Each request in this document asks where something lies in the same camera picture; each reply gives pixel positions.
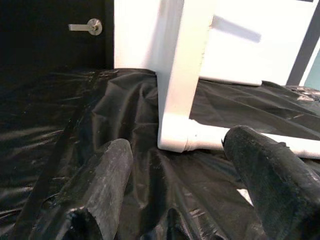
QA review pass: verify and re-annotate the black plastic sheet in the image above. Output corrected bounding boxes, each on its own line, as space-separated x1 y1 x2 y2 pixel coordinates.
0 66 320 240

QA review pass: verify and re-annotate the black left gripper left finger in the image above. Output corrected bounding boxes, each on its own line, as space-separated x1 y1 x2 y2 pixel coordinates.
32 138 134 240

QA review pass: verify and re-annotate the silver door handle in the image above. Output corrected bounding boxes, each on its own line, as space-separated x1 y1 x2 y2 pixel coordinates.
67 18 103 36

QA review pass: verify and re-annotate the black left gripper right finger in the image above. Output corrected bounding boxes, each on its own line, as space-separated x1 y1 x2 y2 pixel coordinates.
221 124 320 240

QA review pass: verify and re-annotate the white plastic table top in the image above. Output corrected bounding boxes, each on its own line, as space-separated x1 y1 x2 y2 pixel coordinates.
156 0 217 153

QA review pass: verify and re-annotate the dark door frame post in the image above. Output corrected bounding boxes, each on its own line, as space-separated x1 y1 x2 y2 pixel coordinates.
286 0 320 86

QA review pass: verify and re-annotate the black door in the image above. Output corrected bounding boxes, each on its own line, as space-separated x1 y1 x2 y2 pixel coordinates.
0 0 115 70

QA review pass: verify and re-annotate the white plastic table leg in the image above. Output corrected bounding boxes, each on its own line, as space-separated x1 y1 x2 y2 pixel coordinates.
186 119 320 160

